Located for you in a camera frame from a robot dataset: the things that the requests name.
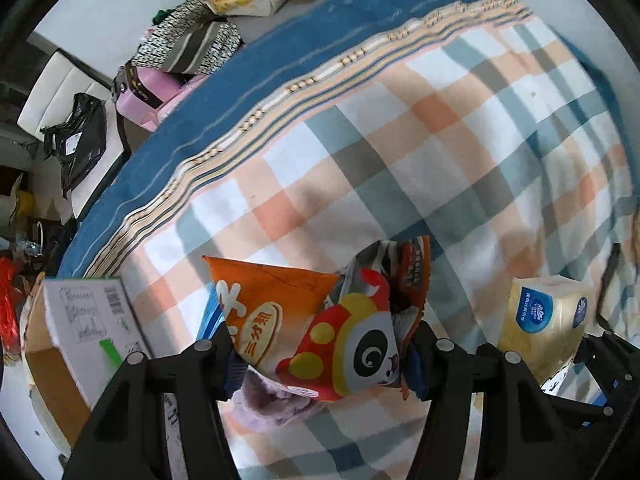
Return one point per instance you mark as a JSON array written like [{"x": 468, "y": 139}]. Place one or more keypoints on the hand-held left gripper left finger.
[{"x": 234, "y": 377}]

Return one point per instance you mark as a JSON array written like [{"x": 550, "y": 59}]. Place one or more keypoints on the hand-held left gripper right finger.
[{"x": 414, "y": 375}]

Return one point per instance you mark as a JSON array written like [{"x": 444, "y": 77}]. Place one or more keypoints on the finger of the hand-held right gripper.
[
  {"x": 611, "y": 265},
  {"x": 600, "y": 350}
]

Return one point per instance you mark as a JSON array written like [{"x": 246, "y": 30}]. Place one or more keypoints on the yellow tissue pack blue label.
[{"x": 542, "y": 327}]

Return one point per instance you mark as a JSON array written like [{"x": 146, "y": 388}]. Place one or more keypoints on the orange panda snack bag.
[{"x": 305, "y": 330}]

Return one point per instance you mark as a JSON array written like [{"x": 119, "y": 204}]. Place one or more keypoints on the purple fuzzy cloth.
[{"x": 265, "y": 407}]

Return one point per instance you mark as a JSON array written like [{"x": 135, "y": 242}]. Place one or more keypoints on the blue packet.
[{"x": 212, "y": 312}]

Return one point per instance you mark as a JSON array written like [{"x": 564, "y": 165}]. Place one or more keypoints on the cardboard box with white flap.
[{"x": 75, "y": 320}]

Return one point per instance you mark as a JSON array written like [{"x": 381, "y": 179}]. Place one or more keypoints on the plaid blanket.
[{"x": 400, "y": 150}]

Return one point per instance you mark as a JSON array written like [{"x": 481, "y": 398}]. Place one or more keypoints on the red plastic bag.
[{"x": 9, "y": 305}]

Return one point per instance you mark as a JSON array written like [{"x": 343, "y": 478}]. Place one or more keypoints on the yellow bag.
[{"x": 21, "y": 202}]

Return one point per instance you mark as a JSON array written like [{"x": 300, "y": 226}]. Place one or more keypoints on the black plastic bag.
[{"x": 80, "y": 140}]

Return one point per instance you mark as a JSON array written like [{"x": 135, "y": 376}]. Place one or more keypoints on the pink case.
[{"x": 147, "y": 92}]

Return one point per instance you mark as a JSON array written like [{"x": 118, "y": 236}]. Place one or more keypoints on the blue striped blanket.
[{"x": 280, "y": 70}]

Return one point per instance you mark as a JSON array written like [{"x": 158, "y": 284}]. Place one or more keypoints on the black and white patterned bag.
[{"x": 192, "y": 42}]

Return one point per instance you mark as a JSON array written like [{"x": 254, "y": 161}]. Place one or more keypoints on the white chair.
[{"x": 55, "y": 85}]

